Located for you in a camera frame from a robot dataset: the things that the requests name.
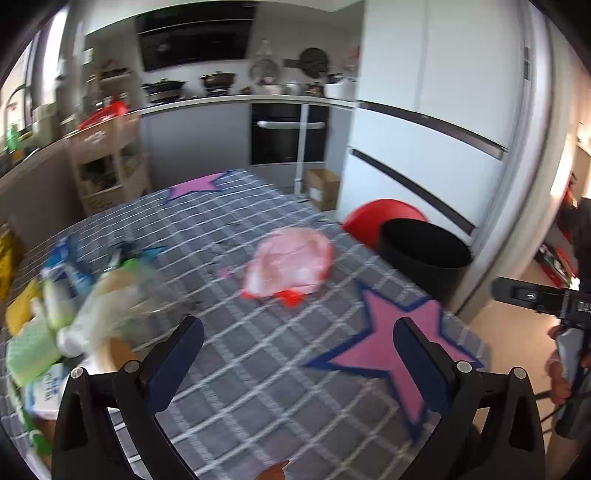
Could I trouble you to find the black trash bin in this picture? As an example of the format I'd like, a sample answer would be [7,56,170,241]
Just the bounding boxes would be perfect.
[377,218,473,307]

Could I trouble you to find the person's hand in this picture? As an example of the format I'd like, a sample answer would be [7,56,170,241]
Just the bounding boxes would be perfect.
[545,350,571,406]

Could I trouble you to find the green capped bottle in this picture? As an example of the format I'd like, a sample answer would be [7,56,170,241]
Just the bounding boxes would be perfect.
[18,408,52,457]

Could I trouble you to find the white blue carton box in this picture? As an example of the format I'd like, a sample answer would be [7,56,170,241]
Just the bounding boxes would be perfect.
[24,363,70,421]

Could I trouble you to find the white paper cup with lid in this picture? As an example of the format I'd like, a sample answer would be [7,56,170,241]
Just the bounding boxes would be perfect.
[88,337,140,374]

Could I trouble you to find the white green bottle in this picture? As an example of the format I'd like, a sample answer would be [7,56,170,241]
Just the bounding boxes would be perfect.
[55,325,92,358]

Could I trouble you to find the clear plastic bag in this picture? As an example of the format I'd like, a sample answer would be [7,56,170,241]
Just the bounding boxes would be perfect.
[71,260,187,348]

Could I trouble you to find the green white lotion tube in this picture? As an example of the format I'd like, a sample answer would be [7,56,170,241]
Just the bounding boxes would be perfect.
[42,279,76,332]

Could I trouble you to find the yellow foam net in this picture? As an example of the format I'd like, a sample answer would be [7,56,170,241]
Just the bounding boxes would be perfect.
[6,278,41,336]

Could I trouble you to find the blue plastic wrapper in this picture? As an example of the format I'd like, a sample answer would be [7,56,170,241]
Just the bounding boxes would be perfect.
[41,235,95,297]

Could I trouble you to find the grey checked tablecloth with stars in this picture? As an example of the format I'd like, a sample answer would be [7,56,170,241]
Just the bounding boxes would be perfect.
[0,168,491,480]

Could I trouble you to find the gold foil bag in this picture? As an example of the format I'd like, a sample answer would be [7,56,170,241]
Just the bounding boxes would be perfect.
[0,222,26,302]

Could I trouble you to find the red round stool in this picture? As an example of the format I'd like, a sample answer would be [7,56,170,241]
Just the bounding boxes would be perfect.
[342,199,428,250]

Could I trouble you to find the white refrigerator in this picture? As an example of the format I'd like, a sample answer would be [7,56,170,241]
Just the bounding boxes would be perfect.
[335,0,532,245]

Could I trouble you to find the pink plastic bag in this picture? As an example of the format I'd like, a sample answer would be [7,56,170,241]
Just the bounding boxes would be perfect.
[242,227,334,308]

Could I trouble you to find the beige plastic storage rack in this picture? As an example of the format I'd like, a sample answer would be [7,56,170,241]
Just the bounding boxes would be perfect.
[65,113,151,216]

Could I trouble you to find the cardboard box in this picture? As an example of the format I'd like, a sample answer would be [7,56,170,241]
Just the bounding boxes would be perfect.
[305,169,341,211]

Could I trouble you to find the white mop pole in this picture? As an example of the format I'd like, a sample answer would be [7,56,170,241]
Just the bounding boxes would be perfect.
[294,104,308,196]

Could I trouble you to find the red plastic basket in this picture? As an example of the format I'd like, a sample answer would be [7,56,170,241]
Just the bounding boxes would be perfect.
[77,101,129,131]

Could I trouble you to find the black built-in oven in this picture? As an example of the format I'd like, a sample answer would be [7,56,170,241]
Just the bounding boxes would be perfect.
[250,103,329,165]

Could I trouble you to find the black wok on stove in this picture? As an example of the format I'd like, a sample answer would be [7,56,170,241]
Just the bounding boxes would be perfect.
[141,79,185,103]

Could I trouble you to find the hanging round black pan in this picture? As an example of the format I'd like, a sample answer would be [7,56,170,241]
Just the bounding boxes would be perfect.
[298,47,329,80]

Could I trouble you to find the dark cooking pot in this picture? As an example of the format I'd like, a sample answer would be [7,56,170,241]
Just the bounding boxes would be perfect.
[199,71,236,91]

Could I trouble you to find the black range hood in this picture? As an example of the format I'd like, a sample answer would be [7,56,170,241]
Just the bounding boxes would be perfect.
[134,1,259,71]

